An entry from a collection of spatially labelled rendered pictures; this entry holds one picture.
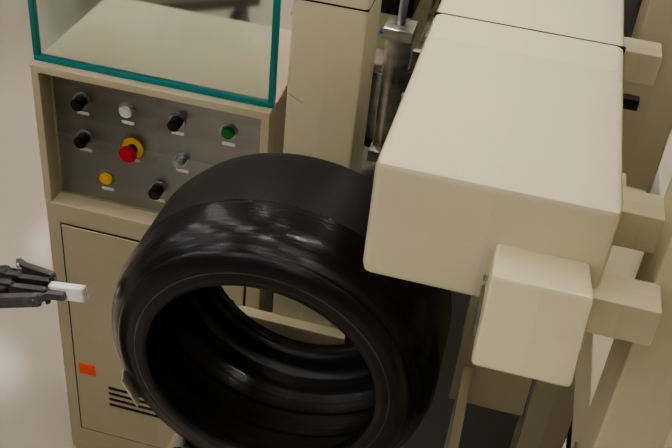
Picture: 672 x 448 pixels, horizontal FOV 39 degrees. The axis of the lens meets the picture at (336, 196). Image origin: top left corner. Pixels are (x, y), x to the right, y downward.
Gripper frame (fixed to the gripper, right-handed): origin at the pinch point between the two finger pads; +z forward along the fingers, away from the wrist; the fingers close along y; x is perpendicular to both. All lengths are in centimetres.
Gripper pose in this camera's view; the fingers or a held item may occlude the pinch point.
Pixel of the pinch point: (68, 291)
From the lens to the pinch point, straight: 179.4
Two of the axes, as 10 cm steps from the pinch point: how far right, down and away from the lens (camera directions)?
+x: 0.5, 8.3, 5.6
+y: 2.4, -5.5, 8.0
